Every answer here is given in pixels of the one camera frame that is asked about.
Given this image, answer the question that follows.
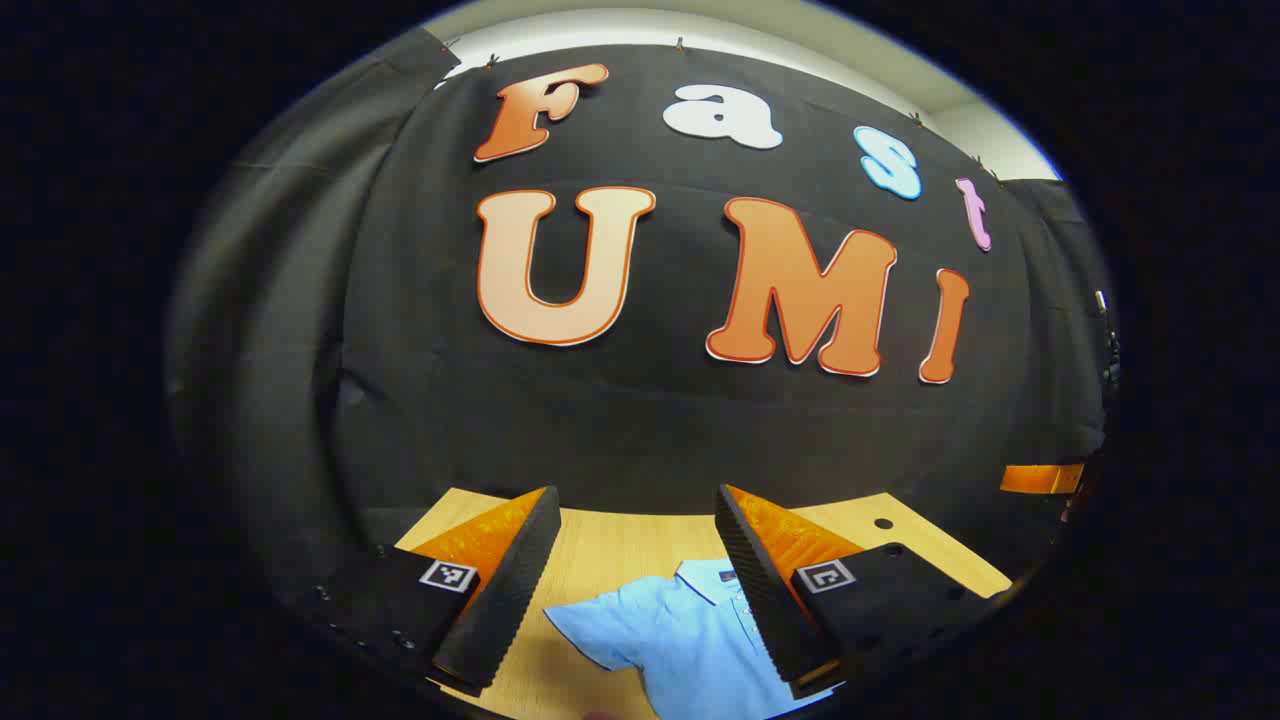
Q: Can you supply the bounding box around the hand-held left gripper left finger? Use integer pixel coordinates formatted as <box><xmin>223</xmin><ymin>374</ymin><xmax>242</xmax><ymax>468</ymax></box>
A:
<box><xmin>300</xmin><ymin>485</ymin><xmax>563</xmax><ymax>698</ymax></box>

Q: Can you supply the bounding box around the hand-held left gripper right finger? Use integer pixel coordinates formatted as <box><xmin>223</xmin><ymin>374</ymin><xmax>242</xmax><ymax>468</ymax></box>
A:
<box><xmin>714</xmin><ymin>483</ymin><xmax>1011</xmax><ymax>701</ymax></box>

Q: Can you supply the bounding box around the light blue T-shirt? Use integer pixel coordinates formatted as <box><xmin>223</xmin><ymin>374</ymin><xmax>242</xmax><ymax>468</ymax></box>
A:
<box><xmin>543</xmin><ymin>558</ymin><xmax>846</xmax><ymax>720</ymax></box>

